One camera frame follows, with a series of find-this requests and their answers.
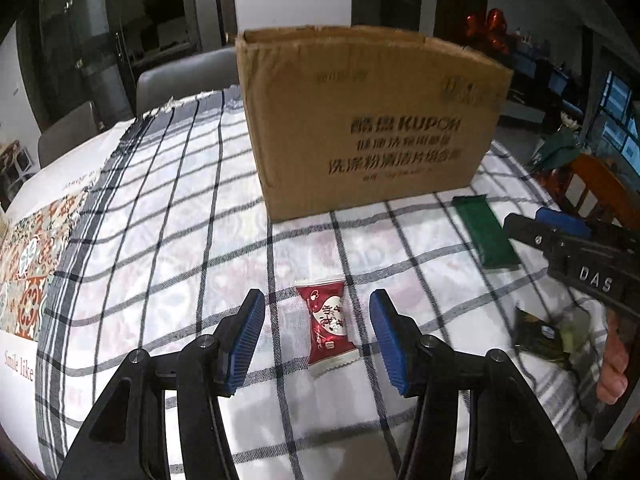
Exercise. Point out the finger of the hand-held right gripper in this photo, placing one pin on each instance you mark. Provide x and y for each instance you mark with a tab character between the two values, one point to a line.
525	230
560	220

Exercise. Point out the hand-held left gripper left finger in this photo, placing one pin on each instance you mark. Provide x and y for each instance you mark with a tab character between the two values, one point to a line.
245	345

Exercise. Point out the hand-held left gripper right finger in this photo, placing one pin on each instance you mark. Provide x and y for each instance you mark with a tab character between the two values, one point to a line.
392	345

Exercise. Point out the red candy packet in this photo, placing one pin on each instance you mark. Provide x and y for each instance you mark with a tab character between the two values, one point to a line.
325	325

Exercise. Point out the brown cardboard box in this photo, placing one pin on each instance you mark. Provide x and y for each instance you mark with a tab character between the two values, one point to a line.
360	110

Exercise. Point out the person's right hand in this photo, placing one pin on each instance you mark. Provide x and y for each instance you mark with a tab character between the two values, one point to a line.
612	375

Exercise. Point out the dark green flat packet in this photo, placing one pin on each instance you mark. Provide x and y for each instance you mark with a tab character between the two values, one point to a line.
487	235

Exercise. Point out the wooden chair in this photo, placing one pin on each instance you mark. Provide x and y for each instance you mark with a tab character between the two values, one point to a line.
595	175

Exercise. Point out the pale green candy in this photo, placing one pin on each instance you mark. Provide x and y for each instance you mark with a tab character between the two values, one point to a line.
575	332

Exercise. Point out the dark green cloth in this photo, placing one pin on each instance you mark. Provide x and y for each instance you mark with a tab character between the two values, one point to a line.
557	147

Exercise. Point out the black snack packet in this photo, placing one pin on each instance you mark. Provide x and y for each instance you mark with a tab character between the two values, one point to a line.
537	337

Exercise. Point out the window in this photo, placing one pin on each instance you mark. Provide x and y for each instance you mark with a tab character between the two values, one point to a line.
620	120

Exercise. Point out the grey plaid tablecloth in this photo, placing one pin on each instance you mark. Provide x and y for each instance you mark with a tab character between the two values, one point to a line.
175	240

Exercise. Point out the blue storage bins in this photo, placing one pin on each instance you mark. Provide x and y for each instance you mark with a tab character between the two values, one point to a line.
542	70

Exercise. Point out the red foil balloons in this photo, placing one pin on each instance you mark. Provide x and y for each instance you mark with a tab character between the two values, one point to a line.
487	30

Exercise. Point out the white printed tablecloth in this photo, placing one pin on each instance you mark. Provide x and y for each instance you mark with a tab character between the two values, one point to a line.
15	385

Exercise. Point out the grey upholstered chair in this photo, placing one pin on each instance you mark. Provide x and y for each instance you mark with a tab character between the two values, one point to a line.
67	132
185	80

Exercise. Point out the small white rack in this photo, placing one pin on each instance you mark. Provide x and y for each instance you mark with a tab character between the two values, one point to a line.
20	162

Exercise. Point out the dark glass sliding door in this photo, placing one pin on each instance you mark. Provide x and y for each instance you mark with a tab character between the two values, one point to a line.
100	25

